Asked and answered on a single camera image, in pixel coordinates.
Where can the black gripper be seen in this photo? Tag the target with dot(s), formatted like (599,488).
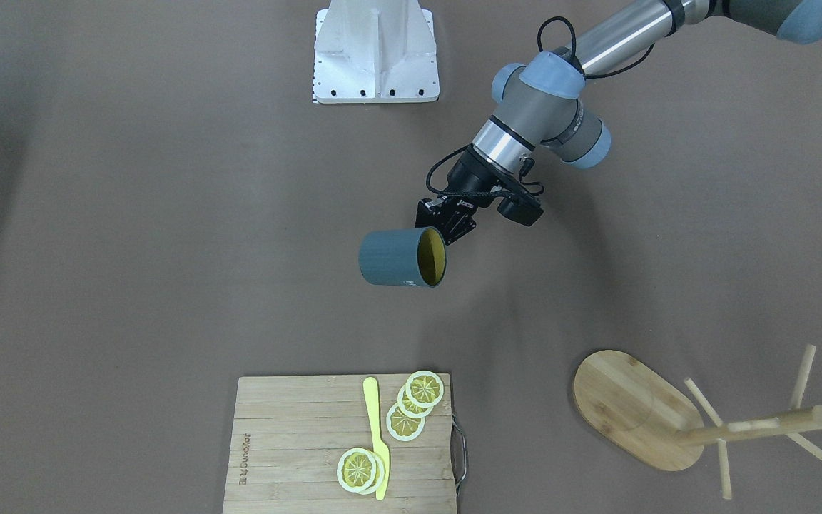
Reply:
(467,176)

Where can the blue-grey cup yellow inside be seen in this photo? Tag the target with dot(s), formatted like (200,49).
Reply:
(415,258)

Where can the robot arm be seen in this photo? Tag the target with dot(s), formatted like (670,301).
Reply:
(538,104)

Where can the wooden cup storage rack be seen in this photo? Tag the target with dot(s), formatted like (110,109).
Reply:
(640,412)

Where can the lemon slice row end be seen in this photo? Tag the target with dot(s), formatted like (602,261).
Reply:
(424,389)

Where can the yellow plastic knife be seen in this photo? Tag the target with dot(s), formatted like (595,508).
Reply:
(371,395)

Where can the lemon slice row middle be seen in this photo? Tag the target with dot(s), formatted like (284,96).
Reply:
(410,409)

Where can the lemon slice row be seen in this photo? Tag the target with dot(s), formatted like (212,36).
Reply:
(402,427)
(410,409)

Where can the lemon slice row near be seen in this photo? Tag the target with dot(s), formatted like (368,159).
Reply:
(402,427)

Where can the bamboo cutting board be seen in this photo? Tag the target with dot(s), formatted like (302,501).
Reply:
(288,434)

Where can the lemon slice by knife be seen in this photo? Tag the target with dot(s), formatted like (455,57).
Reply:
(358,471)

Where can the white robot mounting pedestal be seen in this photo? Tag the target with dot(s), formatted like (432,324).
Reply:
(375,52)

